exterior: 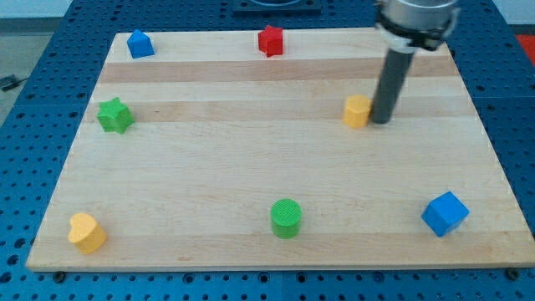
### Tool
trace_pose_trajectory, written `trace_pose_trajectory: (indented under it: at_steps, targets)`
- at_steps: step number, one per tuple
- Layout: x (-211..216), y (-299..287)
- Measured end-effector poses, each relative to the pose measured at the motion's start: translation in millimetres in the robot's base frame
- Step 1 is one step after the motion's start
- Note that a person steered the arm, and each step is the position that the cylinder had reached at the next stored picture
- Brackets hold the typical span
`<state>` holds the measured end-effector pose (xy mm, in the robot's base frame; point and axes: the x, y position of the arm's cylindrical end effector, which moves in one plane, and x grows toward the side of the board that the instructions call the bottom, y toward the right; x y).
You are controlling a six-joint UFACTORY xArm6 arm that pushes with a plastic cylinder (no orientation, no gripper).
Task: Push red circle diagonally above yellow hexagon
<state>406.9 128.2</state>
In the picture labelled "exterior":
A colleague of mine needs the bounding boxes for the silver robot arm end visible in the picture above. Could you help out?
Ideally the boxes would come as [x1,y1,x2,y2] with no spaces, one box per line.
[375,0,461,54]

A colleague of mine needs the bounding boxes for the yellow hexagon block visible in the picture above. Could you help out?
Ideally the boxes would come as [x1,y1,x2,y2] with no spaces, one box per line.
[343,94,372,128]

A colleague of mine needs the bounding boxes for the light wooden board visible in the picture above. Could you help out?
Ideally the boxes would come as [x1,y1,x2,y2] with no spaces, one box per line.
[27,28,534,272]

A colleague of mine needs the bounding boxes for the green cylinder block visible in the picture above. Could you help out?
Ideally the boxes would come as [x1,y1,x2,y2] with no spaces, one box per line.
[270,198,302,239]

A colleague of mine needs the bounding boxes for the red star block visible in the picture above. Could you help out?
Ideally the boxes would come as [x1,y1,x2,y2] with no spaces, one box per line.
[257,25,283,57]

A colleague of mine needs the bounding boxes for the green star block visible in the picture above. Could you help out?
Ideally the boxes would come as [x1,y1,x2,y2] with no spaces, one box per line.
[97,97,135,134]

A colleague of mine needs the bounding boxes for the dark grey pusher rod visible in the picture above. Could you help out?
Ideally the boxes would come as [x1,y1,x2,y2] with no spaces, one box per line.
[370,49,414,125]

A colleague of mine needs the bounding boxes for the blue pentagon block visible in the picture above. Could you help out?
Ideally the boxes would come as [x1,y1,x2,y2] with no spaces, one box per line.
[127,29,155,59]

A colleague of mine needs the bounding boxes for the blue cube block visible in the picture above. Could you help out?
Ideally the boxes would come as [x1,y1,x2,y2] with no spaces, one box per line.
[421,191,470,237]

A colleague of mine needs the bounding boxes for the yellow heart block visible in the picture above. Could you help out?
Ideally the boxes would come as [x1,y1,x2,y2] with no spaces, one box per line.
[68,212,107,254]

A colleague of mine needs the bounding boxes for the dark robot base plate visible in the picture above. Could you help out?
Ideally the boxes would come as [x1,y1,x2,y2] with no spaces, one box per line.
[229,0,322,14]

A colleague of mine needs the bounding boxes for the black cable plug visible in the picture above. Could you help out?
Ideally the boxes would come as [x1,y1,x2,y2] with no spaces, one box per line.
[0,74,28,92]

